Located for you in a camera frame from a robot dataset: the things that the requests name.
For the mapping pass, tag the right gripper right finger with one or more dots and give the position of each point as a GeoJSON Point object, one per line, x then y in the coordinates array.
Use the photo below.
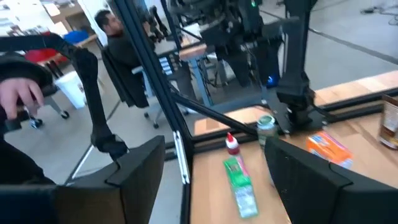
{"type": "Point", "coordinates": [311, 193]}

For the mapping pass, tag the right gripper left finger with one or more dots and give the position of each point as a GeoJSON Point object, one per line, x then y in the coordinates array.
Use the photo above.
{"type": "Point", "coordinates": [140, 174]}

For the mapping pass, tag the orange Mini-Wheats cereal box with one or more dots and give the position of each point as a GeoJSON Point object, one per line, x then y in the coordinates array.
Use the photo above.
{"type": "Point", "coordinates": [326, 147]}

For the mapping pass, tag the green lid jar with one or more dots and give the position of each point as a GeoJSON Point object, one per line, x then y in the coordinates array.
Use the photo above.
{"type": "Point", "coordinates": [266, 127]}

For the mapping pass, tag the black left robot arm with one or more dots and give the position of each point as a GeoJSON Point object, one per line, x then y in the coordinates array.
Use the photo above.
{"type": "Point", "coordinates": [293, 84]}

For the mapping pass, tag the green cereal box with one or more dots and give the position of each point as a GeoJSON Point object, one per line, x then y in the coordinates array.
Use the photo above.
{"type": "Point", "coordinates": [239, 180]}

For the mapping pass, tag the red cap colouring bottle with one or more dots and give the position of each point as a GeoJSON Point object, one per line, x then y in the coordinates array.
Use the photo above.
{"type": "Point", "coordinates": [232, 146]}

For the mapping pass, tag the bagel seasoning jar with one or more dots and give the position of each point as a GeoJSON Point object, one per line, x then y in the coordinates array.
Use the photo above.
{"type": "Point", "coordinates": [390, 124]}

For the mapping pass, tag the white waste bin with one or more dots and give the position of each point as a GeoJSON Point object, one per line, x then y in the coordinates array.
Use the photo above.
{"type": "Point", "coordinates": [71, 88]}

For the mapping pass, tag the person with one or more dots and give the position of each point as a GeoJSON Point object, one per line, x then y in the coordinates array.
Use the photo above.
{"type": "Point", "coordinates": [18, 165]}
{"type": "Point", "coordinates": [109, 21]}

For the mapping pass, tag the neighbouring wooden table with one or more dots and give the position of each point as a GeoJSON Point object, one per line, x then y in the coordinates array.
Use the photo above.
{"type": "Point", "coordinates": [192, 51]}

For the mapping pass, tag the person's hand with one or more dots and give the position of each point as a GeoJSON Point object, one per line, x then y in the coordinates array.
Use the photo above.
{"type": "Point", "coordinates": [18, 93]}

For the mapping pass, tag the blue bin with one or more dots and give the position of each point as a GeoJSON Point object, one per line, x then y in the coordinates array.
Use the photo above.
{"type": "Point", "coordinates": [76, 36]}

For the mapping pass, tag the red chair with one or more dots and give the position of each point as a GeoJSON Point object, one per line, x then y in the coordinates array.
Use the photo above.
{"type": "Point", "coordinates": [43, 55]}

